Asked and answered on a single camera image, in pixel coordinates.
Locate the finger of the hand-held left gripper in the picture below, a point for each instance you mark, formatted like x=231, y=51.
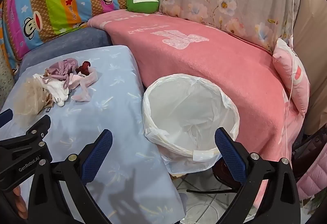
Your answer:
x=5, y=116
x=33, y=128

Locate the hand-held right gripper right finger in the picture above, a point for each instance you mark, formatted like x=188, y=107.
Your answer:
x=230, y=157

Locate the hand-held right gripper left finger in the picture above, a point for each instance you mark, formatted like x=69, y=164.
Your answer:
x=98, y=156

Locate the bin with white plastic bag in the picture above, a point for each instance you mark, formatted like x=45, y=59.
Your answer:
x=184, y=101

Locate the person's left hand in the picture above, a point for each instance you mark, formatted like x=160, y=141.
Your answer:
x=18, y=199

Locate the beige tulle scrunchie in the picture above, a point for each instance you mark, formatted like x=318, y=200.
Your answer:
x=28, y=96

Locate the white cloth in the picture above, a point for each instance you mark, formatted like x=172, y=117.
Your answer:
x=60, y=95

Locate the speckled white blanket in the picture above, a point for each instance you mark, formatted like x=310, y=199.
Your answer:
x=4, y=68

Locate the pink cloth strip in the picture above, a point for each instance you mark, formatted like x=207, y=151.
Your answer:
x=85, y=83

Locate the mauve cloth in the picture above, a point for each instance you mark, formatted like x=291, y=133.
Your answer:
x=65, y=65

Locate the light blue palm print cloth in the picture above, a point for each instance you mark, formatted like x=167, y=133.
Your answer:
x=115, y=86

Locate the dark red velvet scrunchie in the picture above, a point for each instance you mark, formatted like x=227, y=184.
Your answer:
x=83, y=67

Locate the dark cloth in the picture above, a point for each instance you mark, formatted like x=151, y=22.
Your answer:
x=311, y=143

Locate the pink quilted cloth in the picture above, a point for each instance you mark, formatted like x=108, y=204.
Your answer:
x=314, y=178

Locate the pink blanket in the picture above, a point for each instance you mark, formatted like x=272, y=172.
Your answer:
x=204, y=60

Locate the blue-grey cushion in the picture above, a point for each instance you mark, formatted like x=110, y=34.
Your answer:
x=76, y=37

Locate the pink printed pillow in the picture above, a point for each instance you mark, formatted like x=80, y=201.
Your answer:
x=288, y=73

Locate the green round cushion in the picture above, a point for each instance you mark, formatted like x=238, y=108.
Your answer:
x=143, y=1

